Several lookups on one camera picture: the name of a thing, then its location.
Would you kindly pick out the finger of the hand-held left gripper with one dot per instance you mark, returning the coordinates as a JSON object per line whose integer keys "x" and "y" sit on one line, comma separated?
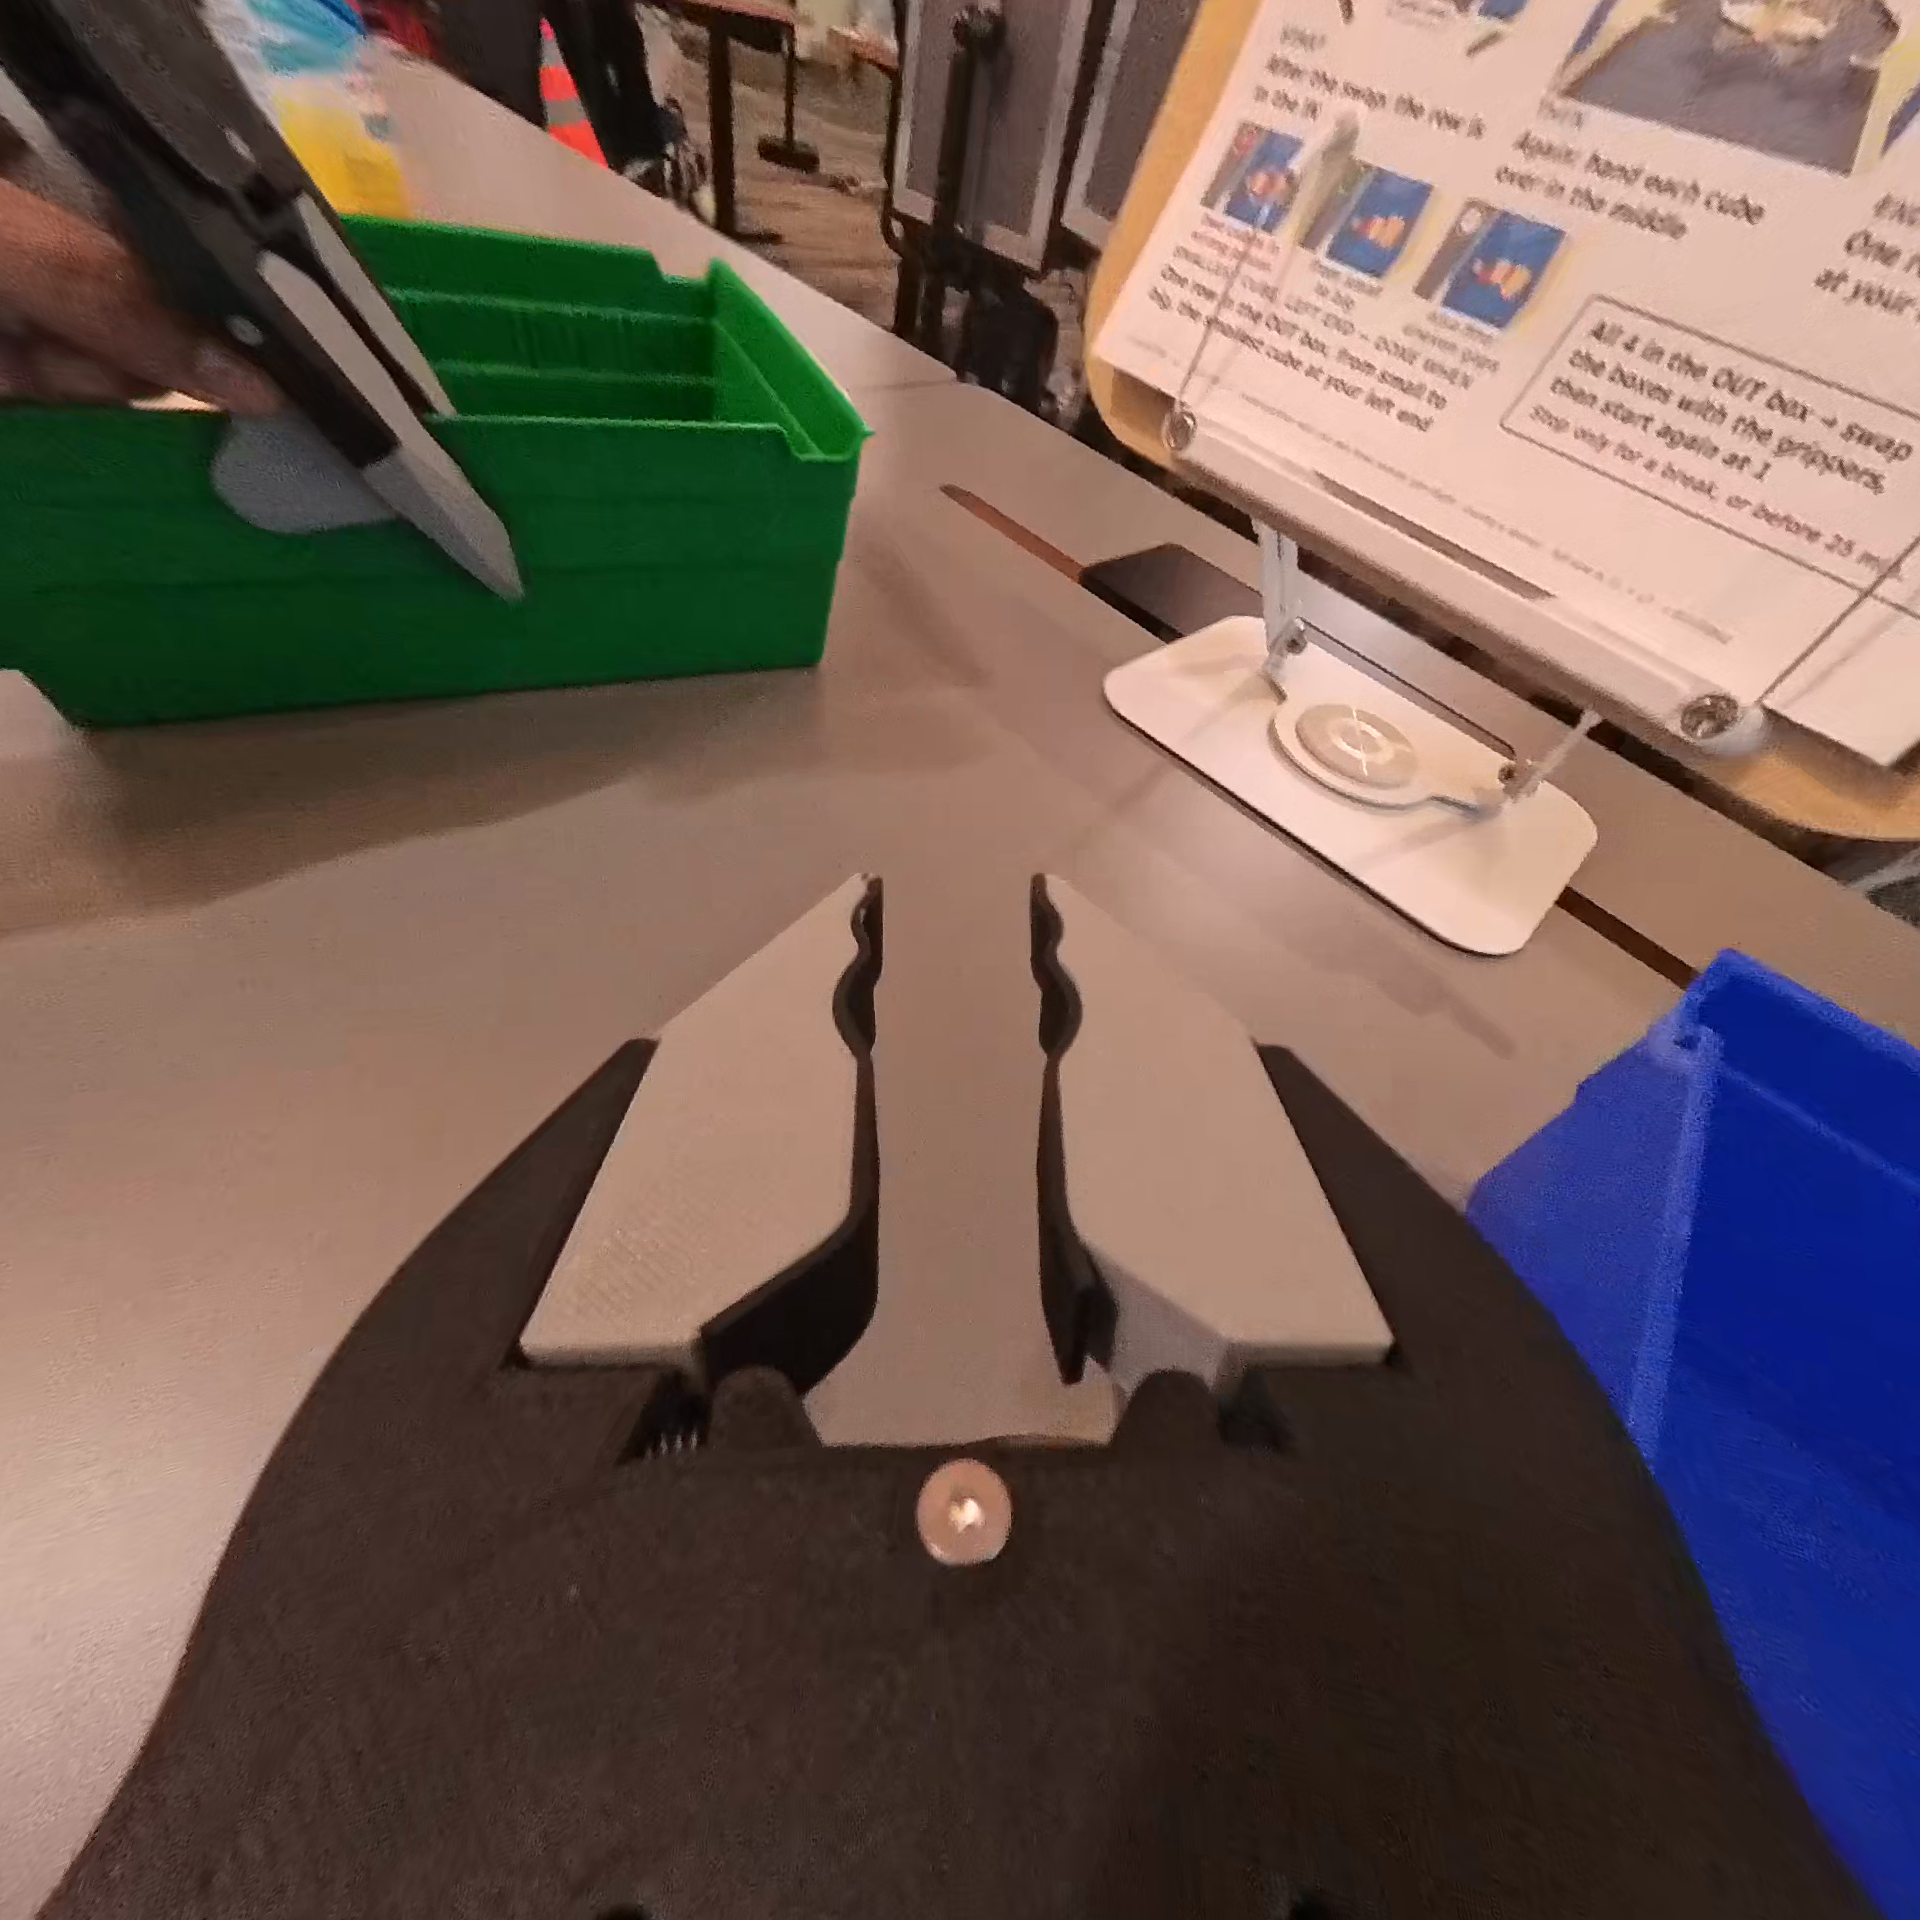
{"x": 368, "y": 299}
{"x": 435, "y": 488}

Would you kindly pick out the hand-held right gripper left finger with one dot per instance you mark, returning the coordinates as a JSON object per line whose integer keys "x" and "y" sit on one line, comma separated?
{"x": 703, "y": 1170}

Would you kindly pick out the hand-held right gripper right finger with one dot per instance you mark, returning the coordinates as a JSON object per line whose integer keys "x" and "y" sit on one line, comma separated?
{"x": 1197, "y": 1200}

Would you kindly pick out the green plastic bin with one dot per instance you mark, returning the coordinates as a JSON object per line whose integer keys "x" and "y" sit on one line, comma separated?
{"x": 602, "y": 600}

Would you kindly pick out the blue plastic bin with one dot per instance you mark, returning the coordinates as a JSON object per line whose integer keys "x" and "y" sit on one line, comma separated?
{"x": 1800, "y": 1349}

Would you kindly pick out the grey desk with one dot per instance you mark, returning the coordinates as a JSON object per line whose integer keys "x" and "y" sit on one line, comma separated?
{"x": 452, "y": 929}

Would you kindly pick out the person's left hand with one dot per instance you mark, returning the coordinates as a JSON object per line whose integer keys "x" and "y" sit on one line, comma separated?
{"x": 91, "y": 317}

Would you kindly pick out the yellow container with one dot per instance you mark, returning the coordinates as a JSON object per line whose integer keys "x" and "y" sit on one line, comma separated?
{"x": 344, "y": 158}

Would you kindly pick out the orange striped traffic cone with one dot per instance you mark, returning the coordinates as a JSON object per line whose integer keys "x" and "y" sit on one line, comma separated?
{"x": 570, "y": 103}

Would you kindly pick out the black legged background table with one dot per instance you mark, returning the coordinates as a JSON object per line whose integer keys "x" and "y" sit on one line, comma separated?
{"x": 727, "y": 103}

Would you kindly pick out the black panel stand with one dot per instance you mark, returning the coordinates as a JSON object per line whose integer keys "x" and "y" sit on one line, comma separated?
{"x": 962, "y": 330}

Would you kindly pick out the grey framed panel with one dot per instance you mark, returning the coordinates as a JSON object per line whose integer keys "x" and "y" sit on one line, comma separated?
{"x": 1124, "y": 103}
{"x": 962, "y": 119}

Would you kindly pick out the printed instruction sheet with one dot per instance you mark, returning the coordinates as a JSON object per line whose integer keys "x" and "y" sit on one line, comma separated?
{"x": 1651, "y": 299}

